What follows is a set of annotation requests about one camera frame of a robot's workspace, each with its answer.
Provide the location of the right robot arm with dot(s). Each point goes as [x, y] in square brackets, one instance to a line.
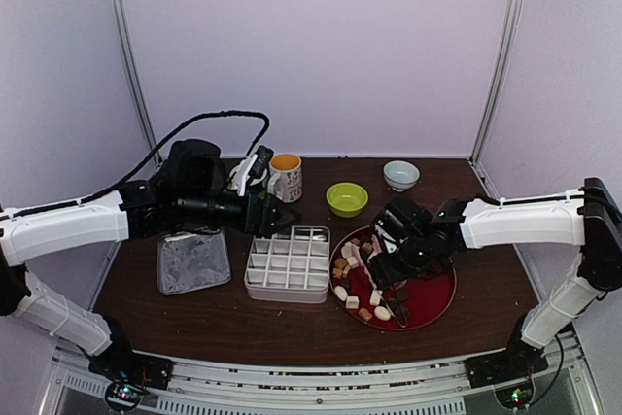
[412, 238]

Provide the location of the tan striped chocolate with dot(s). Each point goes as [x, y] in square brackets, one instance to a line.
[364, 314]

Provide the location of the round red tray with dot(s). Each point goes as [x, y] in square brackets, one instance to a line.
[430, 295]

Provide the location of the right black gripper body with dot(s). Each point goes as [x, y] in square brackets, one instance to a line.
[413, 262]

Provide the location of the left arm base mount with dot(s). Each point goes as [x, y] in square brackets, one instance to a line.
[131, 379]

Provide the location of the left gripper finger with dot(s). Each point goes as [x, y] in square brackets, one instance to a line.
[279, 225]
[282, 210]

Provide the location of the bunny tin lid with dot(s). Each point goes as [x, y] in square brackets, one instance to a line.
[189, 262]

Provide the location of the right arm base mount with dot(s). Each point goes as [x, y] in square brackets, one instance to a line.
[510, 377]

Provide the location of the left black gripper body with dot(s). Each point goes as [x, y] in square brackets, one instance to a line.
[253, 227]

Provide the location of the lime green bowl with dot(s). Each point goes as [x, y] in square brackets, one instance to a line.
[346, 200]

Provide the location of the aluminium frame post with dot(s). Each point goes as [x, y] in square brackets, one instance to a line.
[509, 29]
[132, 75]

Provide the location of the dark heart chocolate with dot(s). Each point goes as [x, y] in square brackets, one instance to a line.
[402, 314]

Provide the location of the white square chocolate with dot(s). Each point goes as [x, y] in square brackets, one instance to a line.
[375, 298]

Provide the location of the silver divided tin box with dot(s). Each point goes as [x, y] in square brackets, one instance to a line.
[291, 266]

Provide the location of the patterned mug yellow inside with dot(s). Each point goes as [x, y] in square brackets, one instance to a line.
[285, 178]

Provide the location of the left aluminium frame post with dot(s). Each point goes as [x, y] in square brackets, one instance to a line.
[132, 75]

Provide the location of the right aluminium frame post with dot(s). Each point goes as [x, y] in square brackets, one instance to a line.
[509, 29]

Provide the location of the pink metal tongs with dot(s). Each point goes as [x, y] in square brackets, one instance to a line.
[374, 243]

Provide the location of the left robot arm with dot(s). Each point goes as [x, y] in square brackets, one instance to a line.
[190, 191]

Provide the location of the pale blue bowl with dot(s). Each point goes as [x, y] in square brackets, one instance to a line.
[401, 175]

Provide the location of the metal front rail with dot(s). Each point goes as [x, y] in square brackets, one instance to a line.
[428, 387]

